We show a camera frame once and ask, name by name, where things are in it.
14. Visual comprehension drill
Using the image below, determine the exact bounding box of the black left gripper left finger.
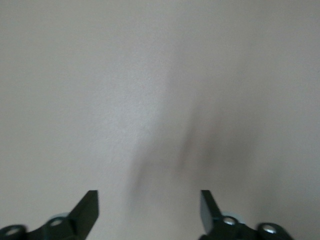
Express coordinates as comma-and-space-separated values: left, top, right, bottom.
0, 189, 100, 240

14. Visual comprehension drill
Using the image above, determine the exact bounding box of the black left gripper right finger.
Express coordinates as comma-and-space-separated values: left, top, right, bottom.
198, 189, 295, 240

